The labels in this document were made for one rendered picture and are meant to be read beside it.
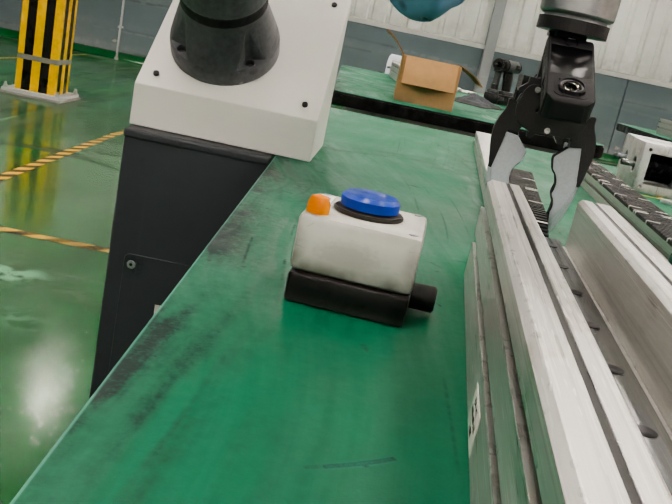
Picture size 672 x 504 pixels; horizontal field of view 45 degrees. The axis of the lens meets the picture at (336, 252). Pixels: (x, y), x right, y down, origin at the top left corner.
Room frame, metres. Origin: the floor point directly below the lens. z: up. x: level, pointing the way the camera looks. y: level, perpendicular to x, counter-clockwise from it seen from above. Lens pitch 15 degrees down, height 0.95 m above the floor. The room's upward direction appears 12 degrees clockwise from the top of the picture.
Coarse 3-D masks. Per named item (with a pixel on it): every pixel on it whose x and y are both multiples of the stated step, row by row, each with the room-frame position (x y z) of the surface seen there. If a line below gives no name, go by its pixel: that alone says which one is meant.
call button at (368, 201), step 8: (344, 192) 0.53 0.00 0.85; (352, 192) 0.52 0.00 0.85; (360, 192) 0.53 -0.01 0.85; (368, 192) 0.53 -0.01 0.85; (376, 192) 0.54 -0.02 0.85; (344, 200) 0.52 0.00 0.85; (352, 200) 0.51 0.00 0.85; (360, 200) 0.51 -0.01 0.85; (368, 200) 0.51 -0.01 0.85; (376, 200) 0.51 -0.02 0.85; (384, 200) 0.52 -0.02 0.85; (392, 200) 0.53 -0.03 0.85; (352, 208) 0.51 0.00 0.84; (360, 208) 0.51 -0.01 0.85; (368, 208) 0.51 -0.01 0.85; (376, 208) 0.51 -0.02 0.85; (384, 208) 0.51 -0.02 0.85; (392, 208) 0.52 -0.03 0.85
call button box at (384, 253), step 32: (320, 224) 0.49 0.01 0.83; (352, 224) 0.49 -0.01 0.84; (384, 224) 0.51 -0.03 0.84; (416, 224) 0.53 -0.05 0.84; (320, 256) 0.49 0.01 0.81; (352, 256) 0.49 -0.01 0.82; (384, 256) 0.49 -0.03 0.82; (416, 256) 0.49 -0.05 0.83; (288, 288) 0.49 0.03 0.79; (320, 288) 0.49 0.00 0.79; (352, 288) 0.49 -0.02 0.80; (384, 288) 0.49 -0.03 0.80; (416, 288) 0.52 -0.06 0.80; (384, 320) 0.49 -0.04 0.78
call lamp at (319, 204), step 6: (312, 198) 0.50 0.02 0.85; (318, 198) 0.50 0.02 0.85; (324, 198) 0.50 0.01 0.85; (312, 204) 0.50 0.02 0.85; (318, 204) 0.50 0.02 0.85; (324, 204) 0.50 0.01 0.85; (330, 204) 0.50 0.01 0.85; (306, 210) 0.50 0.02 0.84; (312, 210) 0.50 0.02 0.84; (318, 210) 0.50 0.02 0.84; (324, 210) 0.50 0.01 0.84
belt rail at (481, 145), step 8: (480, 136) 1.68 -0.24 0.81; (488, 136) 1.72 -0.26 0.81; (480, 144) 1.50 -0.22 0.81; (488, 144) 1.54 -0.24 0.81; (480, 152) 1.41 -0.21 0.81; (488, 152) 1.39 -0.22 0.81; (480, 160) 1.35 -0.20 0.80; (488, 160) 1.27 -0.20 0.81; (480, 168) 1.30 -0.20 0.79; (480, 176) 1.24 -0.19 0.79; (480, 184) 1.19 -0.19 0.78
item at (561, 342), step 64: (512, 192) 0.60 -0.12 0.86; (512, 256) 0.38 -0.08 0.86; (576, 256) 0.58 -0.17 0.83; (640, 256) 0.45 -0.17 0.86; (512, 320) 0.31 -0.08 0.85; (576, 320) 0.29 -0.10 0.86; (640, 320) 0.39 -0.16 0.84; (512, 384) 0.27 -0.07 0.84; (576, 384) 0.23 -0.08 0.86; (640, 384) 0.35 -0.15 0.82; (512, 448) 0.24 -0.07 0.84; (576, 448) 0.18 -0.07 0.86; (640, 448) 0.19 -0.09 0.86
